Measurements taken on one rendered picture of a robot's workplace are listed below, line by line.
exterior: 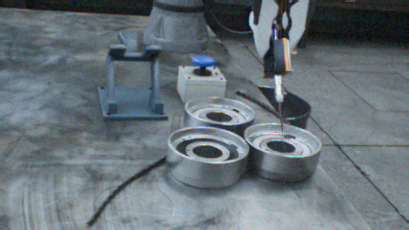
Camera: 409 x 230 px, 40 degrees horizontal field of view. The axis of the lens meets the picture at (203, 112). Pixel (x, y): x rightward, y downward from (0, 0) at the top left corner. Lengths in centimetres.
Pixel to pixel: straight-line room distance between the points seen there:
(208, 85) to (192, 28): 31
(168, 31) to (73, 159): 55
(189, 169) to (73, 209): 14
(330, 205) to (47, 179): 35
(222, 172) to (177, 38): 59
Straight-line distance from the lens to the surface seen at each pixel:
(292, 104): 220
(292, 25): 81
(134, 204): 65
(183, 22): 122
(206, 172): 68
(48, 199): 66
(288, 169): 72
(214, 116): 85
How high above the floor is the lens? 115
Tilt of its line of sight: 22 degrees down
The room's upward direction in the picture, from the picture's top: 7 degrees clockwise
